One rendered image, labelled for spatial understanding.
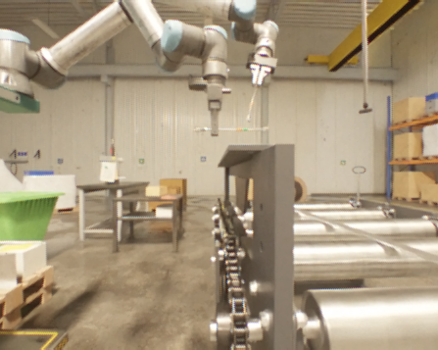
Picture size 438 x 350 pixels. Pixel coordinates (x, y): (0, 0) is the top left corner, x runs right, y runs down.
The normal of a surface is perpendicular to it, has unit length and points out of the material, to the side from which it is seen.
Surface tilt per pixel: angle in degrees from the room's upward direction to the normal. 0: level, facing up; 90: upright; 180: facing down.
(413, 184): 90
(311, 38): 90
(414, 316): 48
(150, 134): 90
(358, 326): 54
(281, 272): 90
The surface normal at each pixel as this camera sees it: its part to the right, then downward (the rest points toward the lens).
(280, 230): 0.02, 0.01
